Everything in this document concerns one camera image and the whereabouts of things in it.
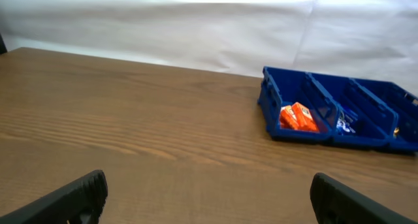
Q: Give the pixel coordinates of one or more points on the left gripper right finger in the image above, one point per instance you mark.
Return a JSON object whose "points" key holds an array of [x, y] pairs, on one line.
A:
{"points": [[339, 201]]}

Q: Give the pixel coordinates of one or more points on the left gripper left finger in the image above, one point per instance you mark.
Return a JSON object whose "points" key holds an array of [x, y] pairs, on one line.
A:
{"points": [[72, 201]]}

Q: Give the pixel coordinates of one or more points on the blue candy pack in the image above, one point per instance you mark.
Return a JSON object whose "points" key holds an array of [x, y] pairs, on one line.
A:
{"points": [[343, 127], [350, 114]]}

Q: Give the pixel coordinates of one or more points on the gold candy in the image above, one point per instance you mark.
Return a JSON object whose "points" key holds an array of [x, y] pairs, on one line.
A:
{"points": [[396, 132]]}

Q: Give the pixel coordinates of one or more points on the orange candy box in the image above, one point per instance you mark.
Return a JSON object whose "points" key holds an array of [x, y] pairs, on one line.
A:
{"points": [[305, 118], [287, 118]]}

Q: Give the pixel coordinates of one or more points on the blue tray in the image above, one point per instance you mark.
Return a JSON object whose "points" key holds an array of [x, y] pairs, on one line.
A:
{"points": [[287, 87]]}

